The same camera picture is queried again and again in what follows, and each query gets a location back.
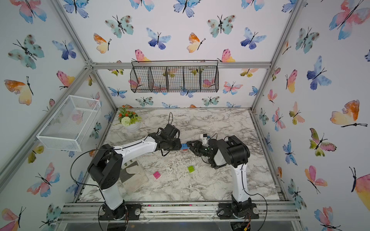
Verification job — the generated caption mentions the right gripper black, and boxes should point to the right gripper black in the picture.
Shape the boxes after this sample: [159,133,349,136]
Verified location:
[186,141,213,159]

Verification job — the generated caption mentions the pink lego brick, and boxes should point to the pink lego brick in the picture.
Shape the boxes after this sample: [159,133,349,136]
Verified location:
[153,171,161,179]

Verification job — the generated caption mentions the blue lego brick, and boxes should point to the blue lego brick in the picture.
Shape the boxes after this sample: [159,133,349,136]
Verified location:
[181,143,188,150]

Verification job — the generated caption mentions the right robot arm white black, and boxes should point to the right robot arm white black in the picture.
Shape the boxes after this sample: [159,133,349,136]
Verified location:
[187,135,259,219]

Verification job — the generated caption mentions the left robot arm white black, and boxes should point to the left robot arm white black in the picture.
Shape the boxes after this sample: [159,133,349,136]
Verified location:
[87,124,182,220]

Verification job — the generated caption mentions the green lego brick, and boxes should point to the green lego brick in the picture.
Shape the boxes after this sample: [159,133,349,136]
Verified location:
[188,166,195,173]

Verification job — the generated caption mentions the flower plant white pot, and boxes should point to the flower plant white pot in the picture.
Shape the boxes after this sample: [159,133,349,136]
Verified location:
[112,105,142,133]

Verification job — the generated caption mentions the white mesh basket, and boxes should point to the white mesh basket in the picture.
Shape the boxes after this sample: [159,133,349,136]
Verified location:
[37,95,101,152]

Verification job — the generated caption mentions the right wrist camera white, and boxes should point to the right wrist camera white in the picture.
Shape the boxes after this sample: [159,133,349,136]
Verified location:
[201,133,210,146]

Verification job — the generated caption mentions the black wire basket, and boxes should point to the black wire basket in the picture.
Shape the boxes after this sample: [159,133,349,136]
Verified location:
[129,60,219,93]

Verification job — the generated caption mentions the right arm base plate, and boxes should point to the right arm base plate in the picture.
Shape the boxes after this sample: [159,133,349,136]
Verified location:
[216,202,260,220]

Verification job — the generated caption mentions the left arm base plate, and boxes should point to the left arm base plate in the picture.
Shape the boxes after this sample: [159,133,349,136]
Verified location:
[98,203,142,221]

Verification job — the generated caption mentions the aluminium front rail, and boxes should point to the aluminium front rail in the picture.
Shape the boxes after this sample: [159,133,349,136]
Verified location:
[58,201,300,223]

